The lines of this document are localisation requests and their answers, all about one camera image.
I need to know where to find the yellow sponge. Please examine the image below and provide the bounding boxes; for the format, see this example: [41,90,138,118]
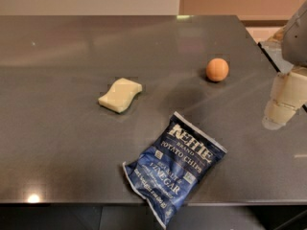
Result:
[98,78,143,113]

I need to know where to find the grey side counter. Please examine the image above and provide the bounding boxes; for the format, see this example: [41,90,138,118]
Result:
[258,41,293,74]

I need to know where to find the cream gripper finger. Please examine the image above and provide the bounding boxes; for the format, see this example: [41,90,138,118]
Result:
[262,66,307,130]

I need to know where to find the orange fruit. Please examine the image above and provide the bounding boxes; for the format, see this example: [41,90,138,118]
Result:
[205,58,229,81]

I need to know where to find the blue kettle chips bag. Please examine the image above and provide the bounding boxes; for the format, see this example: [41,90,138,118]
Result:
[123,112,226,228]

